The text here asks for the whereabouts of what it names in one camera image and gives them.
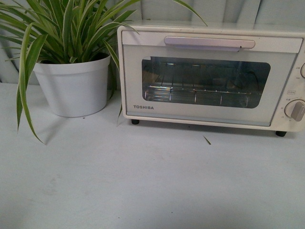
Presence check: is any white glass oven door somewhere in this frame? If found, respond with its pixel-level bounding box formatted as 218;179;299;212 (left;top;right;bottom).
121;30;303;127

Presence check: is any white Toshiba toaster oven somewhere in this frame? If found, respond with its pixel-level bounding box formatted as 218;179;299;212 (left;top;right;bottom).
116;20;305;138

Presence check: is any white plastic plant pot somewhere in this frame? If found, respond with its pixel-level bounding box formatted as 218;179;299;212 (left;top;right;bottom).
33;53;111;117

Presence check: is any white lower timer knob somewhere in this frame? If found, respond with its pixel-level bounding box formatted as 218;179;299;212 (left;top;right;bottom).
285;100;305;122

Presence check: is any green spider plant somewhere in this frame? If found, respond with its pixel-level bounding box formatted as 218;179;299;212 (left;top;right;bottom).
0;0;208;145

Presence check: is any white upper temperature knob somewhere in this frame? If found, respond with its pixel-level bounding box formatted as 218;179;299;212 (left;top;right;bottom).
300;63;305;78

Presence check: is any metal wire oven rack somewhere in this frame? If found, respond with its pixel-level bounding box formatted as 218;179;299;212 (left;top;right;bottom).
142;63;254;108

